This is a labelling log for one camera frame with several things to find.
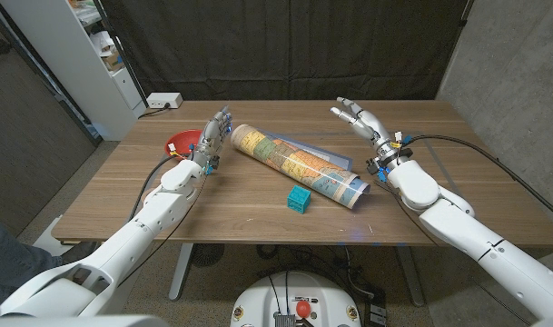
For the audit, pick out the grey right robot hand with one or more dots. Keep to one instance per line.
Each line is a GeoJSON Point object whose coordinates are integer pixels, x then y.
{"type": "Point", "coordinates": [373, 129]}

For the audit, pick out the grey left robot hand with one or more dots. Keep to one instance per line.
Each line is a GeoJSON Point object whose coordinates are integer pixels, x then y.
{"type": "Point", "coordinates": [211, 141]}

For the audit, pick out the colourful map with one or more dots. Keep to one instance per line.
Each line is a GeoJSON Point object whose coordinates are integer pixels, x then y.
{"type": "Point", "coordinates": [294, 163]}

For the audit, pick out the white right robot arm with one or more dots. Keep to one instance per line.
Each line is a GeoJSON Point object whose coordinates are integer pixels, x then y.
{"type": "Point", "coordinates": [476, 245]}

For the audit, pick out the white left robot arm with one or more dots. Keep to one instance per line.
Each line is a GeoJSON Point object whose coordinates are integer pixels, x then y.
{"type": "Point", "coordinates": [158, 215]}

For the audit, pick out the red plate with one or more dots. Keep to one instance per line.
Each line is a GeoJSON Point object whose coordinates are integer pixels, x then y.
{"type": "Point", "coordinates": [180, 141]}

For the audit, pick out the teal blue block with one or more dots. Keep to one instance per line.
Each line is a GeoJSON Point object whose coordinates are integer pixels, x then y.
{"type": "Point", "coordinates": [299, 199]}

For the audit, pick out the white power strip box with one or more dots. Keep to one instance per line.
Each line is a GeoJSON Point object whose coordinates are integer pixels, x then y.
{"type": "Point", "coordinates": [164, 100]}

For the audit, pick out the black round grille object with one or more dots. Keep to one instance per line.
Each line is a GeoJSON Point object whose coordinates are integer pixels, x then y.
{"type": "Point", "coordinates": [207, 254]}

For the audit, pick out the black curtain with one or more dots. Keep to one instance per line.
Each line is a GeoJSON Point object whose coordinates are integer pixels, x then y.
{"type": "Point", "coordinates": [280, 45]}

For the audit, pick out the small cardboard box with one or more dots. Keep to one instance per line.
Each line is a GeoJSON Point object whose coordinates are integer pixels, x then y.
{"type": "Point", "coordinates": [112, 61]}

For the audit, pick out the grey table leg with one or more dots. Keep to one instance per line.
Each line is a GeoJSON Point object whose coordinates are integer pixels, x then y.
{"type": "Point", "coordinates": [411, 277]}
{"type": "Point", "coordinates": [180, 272]}

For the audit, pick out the white shelf cabinet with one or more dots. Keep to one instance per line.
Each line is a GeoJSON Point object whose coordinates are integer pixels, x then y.
{"type": "Point", "coordinates": [76, 68]}

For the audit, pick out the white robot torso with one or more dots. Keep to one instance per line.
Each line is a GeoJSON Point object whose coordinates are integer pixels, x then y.
{"type": "Point", "coordinates": [258, 300]}

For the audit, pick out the dark shoe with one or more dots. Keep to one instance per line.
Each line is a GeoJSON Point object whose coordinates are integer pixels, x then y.
{"type": "Point", "coordinates": [78, 255]}

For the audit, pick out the black floor power strip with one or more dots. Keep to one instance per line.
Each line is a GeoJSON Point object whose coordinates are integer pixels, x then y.
{"type": "Point", "coordinates": [377, 314]}

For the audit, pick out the red emergency button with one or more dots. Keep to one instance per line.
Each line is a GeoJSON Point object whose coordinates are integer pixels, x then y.
{"type": "Point", "coordinates": [303, 309]}

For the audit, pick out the person's leg in jeans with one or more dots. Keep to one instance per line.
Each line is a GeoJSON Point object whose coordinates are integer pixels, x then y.
{"type": "Point", "coordinates": [12, 263]}

